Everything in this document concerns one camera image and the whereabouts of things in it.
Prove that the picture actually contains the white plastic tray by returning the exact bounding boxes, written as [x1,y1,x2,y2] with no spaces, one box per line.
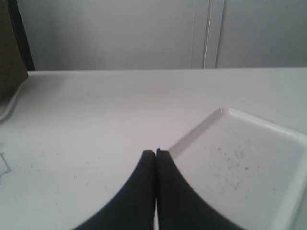
[169,108,307,230]

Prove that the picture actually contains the white cable on wall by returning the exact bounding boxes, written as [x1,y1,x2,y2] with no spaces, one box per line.
[202,0,214,69]

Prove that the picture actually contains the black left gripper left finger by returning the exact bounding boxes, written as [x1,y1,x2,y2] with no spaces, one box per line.
[77,150,156,230]

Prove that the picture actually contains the dark panel with black edge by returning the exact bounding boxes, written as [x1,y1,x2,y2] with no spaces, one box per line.
[0,0,35,101]

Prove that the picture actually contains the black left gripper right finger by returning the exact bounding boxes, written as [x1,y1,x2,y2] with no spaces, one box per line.
[156,149,241,230]

